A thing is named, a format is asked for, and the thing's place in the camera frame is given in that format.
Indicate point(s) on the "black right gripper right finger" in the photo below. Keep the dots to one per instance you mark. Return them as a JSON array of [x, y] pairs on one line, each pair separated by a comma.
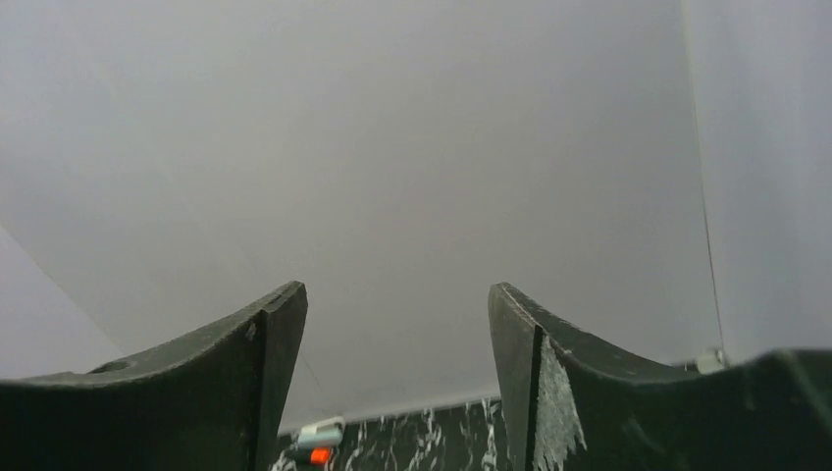
[[573, 401]]

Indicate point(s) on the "black orange marker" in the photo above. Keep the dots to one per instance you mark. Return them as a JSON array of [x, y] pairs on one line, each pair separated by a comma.
[[311, 458]]

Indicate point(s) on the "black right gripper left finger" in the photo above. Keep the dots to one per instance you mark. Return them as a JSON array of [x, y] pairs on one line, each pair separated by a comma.
[[212, 399]]

